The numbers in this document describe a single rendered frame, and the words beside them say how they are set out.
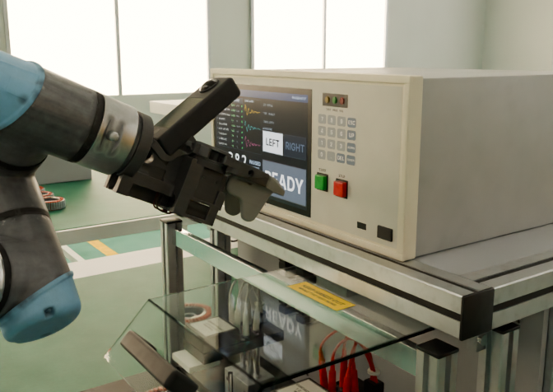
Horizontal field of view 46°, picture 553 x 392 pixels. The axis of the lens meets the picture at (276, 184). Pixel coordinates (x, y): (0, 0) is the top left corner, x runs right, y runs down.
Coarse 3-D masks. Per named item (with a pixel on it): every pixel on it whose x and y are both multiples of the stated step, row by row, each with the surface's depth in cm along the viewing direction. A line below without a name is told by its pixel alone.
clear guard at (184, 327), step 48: (240, 288) 78; (288, 288) 78; (336, 288) 78; (144, 336) 70; (192, 336) 65; (240, 336) 65; (288, 336) 65; (336, 336) 65; (384, 336) 65; (144, 384) 65; (240, 384) 57
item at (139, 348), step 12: (132, 336) 65; (132, 348) 64; (144, 348) 63; (144, 360) 62; (156, 360) 60; (156, 372) 59; (168, 372) 58; (180, 372) 59; (168, 384) 58; (180, 384) 58; (192, 384) 59
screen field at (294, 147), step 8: (264, 136) 92; (272, 136) 91; (280, 136) 89; (288, 136) 87; (264, 144) 93; (272, 144) 91; (280, 144) 89; (288, 144) 88; (296, 144) 86; (304, 144) 85; (272, 152) 91; (280, 152) 90; (288, 152) 88; (296, 152) 86; (304, 152) 85; (304, 160) 85
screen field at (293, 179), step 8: (264, 160) 93; (264, 168) 93; (272, 168) 92; (280, 168) 90; (288, 168) 88; (296, 168) 87; (272, 176) 92; (280, 176) 90; (288, 176) 89; (296, 176) 87; (304, 176) 85; (288, 184) 89; (296, 184) 87; (304, 184) 86; (288, 192) 89; (296, 192) 87; (304, 192) 86; (288, 200) 89; (296, 200) 88; (304, 200) 86
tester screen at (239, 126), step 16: (240, 96) 96; (256, 96) 93; (272, 96) 90; (288, 96) 86; (304, 96) 83; (224, 112) 101; (240, 112) 97; (256, 112) 93; (272, 112) 90; (288, 112) 87; (304, 112) 84; (224, 128) 102; (240, 128) 98; (256, 128) 94; (272, 128) 90; (288, 128) 87; (304, 128) 84; (224, 144) 102; (240, 144) 98; (256, 144) 94; (256, 160) 95; (272, 160) 91; (288, 160) 88; (304, 208) 86
